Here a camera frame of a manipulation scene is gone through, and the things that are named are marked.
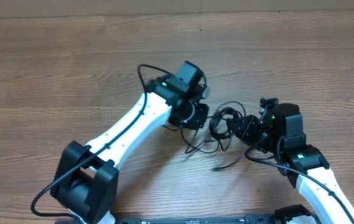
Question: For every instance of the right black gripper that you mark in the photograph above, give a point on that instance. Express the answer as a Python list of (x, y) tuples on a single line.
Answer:
[(247, 122)]

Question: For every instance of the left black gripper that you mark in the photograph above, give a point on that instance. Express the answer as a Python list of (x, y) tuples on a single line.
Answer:
[(198, 119)]

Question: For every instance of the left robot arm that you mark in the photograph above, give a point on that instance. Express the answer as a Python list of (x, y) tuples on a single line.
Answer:
[(87, 175)]

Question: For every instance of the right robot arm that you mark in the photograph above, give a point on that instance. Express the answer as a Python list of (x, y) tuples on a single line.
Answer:
[(276, 138)]

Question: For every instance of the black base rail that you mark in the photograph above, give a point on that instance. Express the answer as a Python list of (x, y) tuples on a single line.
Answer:
[(247, 219)]

